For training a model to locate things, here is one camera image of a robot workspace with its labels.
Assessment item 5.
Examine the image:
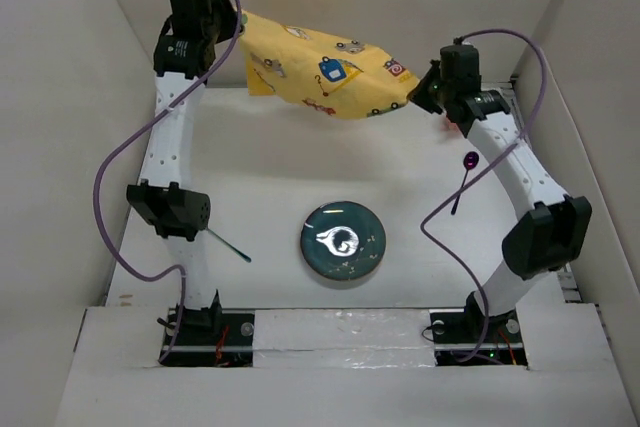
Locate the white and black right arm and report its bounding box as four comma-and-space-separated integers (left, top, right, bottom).
410, 42, 592, 341

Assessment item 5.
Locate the pink paper cup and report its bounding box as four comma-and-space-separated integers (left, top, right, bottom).
441, 119, 460, 138

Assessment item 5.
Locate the iridescent fork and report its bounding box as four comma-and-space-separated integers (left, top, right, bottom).
205, 227, 252, 263

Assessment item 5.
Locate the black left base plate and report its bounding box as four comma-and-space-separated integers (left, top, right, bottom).
159, 310, 255, 368

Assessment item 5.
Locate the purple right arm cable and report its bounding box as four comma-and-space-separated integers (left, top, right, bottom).
420, 29, 547, 364

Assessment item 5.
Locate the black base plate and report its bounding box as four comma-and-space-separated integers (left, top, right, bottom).
159, 310, 255, 368
421, 308, 528, 367

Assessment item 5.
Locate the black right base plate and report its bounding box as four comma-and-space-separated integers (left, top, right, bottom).
421, 308, 528, 367

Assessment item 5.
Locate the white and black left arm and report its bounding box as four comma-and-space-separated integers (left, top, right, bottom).
126, 0, 242, 344

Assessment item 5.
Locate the iridescent purple spoon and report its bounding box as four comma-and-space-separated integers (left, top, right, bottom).
450, 151, 480, 215

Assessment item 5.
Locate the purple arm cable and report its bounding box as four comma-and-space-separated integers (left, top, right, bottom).
92, 0, 246, 364
420, 29, 547, 364

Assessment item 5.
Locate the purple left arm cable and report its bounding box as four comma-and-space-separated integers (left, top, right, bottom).
92, 0, 246, 364

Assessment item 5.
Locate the dark teal patterned plate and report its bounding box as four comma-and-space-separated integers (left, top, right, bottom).
299, 201, 387, 282

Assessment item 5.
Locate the yellow vehicle-print cloth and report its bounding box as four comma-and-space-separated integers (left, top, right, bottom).
239, 11, 419, 120

